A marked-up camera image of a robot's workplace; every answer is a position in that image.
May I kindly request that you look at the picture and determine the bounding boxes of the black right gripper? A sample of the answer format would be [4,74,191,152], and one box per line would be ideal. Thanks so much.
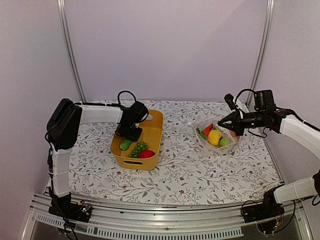
[218,109,266,136]

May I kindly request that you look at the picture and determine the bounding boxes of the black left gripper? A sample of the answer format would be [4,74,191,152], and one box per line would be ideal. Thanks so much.
[117,122,143,142]

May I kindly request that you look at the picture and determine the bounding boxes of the red apple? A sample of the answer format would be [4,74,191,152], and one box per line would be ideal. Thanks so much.
[139,149,155,159]
[230,131,240,139]

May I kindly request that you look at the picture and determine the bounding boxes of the yellow plastic basket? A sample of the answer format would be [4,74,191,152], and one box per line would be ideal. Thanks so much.
[110,109,164,171]

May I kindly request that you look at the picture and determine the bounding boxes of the green apple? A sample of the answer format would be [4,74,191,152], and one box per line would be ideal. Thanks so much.
[219,137,228,147]

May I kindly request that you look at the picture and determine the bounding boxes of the yellow lemon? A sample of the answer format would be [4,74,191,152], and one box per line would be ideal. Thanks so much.
[207,129,222,146]

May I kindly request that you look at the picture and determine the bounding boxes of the clear zip top bag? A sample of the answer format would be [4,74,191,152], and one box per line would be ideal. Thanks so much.
[188,117,240,155]

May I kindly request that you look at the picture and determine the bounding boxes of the orange carrot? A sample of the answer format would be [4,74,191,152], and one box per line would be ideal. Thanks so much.
[196,123,214,140]

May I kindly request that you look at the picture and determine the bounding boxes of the green cucumber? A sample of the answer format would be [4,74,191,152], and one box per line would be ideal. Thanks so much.
[119,139,133,151]

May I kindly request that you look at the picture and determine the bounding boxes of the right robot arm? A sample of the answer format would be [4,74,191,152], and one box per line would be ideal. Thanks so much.
[218,89,320,218]

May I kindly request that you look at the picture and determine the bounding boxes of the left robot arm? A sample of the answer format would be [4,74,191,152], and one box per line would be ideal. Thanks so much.
[45,98,149,217]

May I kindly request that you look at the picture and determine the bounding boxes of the green grape bunch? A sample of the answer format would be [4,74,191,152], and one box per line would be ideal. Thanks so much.
[128,141,148,158]

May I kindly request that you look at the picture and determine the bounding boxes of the floral table mat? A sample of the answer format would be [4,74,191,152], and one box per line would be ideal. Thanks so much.
[53,100,283,205]

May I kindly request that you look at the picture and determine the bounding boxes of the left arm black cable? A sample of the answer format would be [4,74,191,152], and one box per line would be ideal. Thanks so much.
[116,90,138,108]

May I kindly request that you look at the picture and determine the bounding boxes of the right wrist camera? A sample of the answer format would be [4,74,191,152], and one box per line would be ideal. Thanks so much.
[224,93,244,118]

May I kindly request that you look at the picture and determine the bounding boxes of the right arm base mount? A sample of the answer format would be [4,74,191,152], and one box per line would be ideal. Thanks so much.
[240,187,285,235]

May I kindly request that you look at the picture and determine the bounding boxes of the front aluminium rail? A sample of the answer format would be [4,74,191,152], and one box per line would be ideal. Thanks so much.
[21,193,314,240]

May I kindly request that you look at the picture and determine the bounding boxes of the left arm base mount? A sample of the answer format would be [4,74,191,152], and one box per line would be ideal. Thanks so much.
[48,193,92,223]

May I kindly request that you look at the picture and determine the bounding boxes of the right aluminium frame post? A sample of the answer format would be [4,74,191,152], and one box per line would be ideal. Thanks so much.
[250,0,275,90]

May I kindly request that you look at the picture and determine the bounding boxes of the aluminium frame post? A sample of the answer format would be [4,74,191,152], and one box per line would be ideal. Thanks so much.
[250,0,275,90]
[56,0,86,102]

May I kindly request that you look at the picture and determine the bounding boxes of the left aluminium frame post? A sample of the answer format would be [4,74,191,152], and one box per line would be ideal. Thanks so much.
[56,0,86,102]

